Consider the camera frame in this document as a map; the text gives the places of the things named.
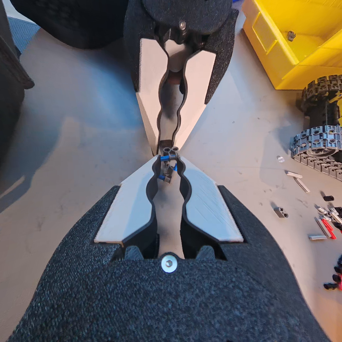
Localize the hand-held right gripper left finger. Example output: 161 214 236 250
94 155 161 259

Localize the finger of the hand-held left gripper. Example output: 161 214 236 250
174 49 217 151
136 37 170 156

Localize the grey bent beam assembly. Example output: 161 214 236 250
160 146 180 162

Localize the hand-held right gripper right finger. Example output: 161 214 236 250
177 156 244 259

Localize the yellow parts bin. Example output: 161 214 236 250
242 0 342 90

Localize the person's left forearm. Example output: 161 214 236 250
11 0 129 50

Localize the yellow tracked brick bulldozer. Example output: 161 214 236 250
290 75 342 182

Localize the pile of small connector pins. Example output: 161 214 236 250
307 195 342 291

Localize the grey fabric seat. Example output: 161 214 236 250
8 17 40 55

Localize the grey desk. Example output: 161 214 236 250
0 0 342 337

